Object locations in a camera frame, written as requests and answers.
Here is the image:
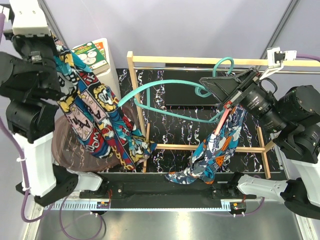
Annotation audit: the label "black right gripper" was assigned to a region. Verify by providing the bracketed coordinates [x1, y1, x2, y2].
[199, 65, 288, 132]

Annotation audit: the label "teal plastic hanger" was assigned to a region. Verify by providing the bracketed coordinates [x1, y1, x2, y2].
[118, 66, 226, 124]

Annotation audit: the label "pink foam hanger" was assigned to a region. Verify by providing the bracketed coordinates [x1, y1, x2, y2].
[214, 108, 232, 136]

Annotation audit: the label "wooden clothes rack frame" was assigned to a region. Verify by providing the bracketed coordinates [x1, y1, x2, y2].
[126, 50, 320, 180]

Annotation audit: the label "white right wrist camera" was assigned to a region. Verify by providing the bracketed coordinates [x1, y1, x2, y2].
[259, 46, 297, 80]

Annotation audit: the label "chrome rack rail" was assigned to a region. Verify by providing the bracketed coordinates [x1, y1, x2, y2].
[134, 66, 320, 75]

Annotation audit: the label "black flat panel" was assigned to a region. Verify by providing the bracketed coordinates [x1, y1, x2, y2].
[163, 63, 219, 108]

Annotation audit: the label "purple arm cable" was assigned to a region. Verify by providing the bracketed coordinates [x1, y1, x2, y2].
[296, 52, 320, 62]
[0, 12, 33, 223]

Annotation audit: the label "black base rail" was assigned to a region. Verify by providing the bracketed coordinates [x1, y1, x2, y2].
[79, 172, 256, 211]

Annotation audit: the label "purple floor cable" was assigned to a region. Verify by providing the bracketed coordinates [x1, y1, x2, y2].
[59, 197, 106, 240]

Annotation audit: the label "comic print shorts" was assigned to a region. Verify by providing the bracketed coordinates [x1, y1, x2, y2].
[52, 36, 157, 171]

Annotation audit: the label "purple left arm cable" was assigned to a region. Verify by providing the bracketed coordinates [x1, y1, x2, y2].
[0, 12, 33, 223]

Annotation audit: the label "brown translucent plastic basket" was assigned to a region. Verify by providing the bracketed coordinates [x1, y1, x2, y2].
[51, 99, 141, 173]

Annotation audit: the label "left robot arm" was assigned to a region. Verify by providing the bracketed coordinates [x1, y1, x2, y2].
[0, 0, 108, 207]

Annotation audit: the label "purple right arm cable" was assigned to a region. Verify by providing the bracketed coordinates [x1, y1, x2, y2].
[296, 52, 320, 62]

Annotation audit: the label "green box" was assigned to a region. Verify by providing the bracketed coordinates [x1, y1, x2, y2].
[71, 41, 110, 74]

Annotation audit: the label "white rectangular bin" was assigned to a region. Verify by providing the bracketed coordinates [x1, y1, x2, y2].
[71, 38, 121, 100]

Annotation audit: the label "blue orange patterned shorts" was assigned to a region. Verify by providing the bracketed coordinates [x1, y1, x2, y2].
[165, 105, 247, 185]

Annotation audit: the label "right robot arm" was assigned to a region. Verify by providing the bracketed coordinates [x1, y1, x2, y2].
[199, 67, 320, 220]

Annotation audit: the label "black marble pattern mat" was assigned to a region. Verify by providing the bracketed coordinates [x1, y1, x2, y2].
[97, 67, 286, 173]

